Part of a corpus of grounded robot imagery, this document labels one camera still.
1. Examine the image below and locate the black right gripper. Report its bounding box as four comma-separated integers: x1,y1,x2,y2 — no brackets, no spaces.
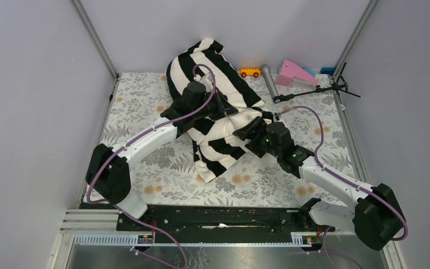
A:
233,116,282,159

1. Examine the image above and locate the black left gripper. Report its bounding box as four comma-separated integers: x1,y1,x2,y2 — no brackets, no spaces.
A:
192,87,237,120

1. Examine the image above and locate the black white striped pillowcase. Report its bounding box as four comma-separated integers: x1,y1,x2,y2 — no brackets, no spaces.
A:
161,38,274,183

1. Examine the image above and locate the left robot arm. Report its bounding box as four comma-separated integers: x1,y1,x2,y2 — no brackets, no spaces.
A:
86,74,237,230

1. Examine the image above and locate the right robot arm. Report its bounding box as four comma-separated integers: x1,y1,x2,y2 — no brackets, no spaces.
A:
234,117,406,251

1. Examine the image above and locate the orange yellow toy car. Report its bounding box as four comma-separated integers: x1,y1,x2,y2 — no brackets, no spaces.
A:
239,68,261,78

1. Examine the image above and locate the grey microphone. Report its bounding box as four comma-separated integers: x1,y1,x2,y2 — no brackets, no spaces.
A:
260,64,281,103

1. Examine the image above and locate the pink wedge block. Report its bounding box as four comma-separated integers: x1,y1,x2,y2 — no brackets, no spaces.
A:
274,59,318,87

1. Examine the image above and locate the light blue block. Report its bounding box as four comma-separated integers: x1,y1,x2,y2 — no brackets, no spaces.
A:
303,68,316,77

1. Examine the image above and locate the floral patterned table mat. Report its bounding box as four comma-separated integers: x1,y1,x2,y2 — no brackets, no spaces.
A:
102,73,360,207

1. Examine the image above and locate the black mini tripod stand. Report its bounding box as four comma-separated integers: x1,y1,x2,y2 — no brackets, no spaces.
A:
273,62,361,104

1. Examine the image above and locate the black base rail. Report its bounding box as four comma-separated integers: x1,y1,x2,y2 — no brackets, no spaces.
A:
80,202,334,246

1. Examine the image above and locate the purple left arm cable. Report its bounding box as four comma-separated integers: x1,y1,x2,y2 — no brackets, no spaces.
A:
86,63,217,269

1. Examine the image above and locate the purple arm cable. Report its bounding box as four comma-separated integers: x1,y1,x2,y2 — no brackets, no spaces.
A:
274,105,409,269
86,63,217,269

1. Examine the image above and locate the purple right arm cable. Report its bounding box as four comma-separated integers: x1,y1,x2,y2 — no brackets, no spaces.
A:
274,105,409,269

